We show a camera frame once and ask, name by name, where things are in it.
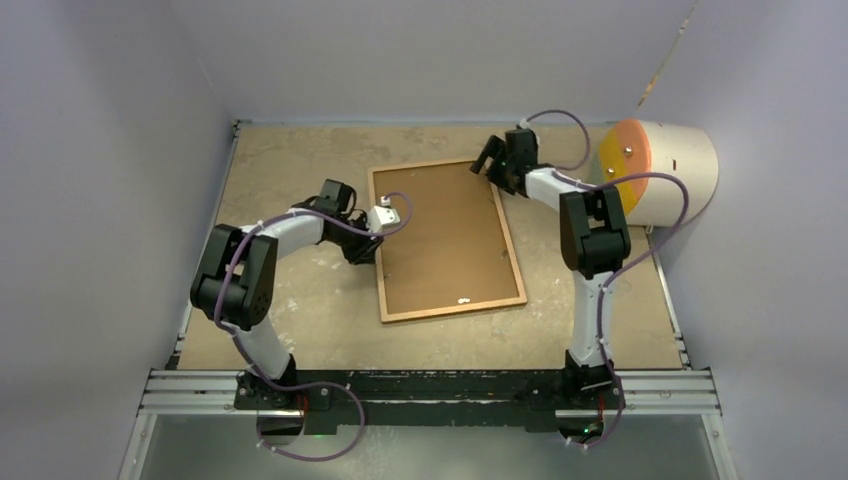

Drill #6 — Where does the brown backing board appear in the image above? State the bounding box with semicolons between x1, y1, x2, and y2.
373;162;521;315

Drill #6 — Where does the wooden picture frame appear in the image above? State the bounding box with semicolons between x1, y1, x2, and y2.
366;156;529;325

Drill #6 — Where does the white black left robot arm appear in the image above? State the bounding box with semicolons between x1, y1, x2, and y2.
190;179;406;409

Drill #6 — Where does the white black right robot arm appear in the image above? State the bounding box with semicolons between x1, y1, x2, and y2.
470;128;631;407

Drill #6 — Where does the cream cylinder with coloured lid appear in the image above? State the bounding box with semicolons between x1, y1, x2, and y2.
597;118;719;227

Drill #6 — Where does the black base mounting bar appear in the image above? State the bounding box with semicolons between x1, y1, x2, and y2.
233;369;625;436

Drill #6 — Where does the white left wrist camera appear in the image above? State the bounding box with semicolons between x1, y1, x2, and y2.
366;196;401;233

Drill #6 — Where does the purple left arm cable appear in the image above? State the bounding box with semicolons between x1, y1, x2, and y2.
211;192;415;464

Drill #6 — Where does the aluminium rail frame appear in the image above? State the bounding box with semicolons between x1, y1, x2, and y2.
120;369;737;479

